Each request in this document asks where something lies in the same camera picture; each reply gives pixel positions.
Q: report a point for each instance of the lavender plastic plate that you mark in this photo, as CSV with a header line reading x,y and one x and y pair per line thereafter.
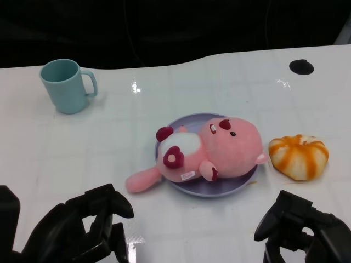
x,y
208,190

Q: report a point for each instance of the black round table grommet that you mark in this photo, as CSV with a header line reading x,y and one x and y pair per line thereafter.
x,y
301,67

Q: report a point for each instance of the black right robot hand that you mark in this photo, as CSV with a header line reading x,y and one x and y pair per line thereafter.
x,y
327,238

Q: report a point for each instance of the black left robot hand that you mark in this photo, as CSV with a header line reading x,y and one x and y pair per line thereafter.
x,y
60,235

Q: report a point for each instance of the teal plastic mug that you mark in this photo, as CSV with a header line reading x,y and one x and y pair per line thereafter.
x,y
68,93

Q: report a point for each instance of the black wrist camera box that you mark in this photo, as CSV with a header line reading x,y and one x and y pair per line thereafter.
x,y
8,219

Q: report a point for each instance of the orange white striped bun toy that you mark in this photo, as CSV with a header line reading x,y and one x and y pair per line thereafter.
x,y
299,159

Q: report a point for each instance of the pink plush beaver doll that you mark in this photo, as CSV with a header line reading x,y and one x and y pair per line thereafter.
x,y
233,150

